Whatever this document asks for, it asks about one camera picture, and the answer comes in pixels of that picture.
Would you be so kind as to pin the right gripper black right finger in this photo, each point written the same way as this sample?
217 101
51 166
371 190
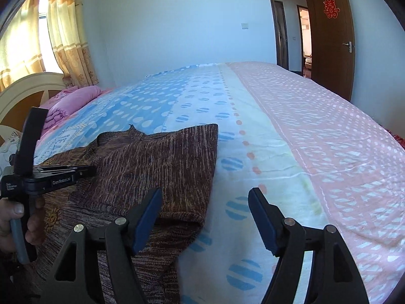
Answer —
333 276

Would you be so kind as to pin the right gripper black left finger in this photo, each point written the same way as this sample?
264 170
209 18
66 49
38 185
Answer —
75 278

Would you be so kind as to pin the brown knitted sweater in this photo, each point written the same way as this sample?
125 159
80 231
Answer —
129 164

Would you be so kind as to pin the person's left hand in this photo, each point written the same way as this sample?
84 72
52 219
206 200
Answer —
35 234

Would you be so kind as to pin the white patterned pillow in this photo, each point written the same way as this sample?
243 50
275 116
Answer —
8 150

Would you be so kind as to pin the cream wooden headboard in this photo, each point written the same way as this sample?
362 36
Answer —
30 91

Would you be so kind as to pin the folded pink quilt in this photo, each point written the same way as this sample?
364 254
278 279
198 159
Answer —
67 102

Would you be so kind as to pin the blue pink patterned bed sheet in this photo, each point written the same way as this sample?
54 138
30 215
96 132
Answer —
316 156

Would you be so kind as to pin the orange patterned curtain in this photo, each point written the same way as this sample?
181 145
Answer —
21 53

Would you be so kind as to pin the brown wooden door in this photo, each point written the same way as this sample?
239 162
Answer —
332 64

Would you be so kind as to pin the red paper door decoration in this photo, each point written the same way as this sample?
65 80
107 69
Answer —
330 9

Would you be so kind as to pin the silver door handle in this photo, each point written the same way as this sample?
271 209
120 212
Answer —
349 45

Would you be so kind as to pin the white wall switch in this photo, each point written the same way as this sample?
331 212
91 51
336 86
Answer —
244 25

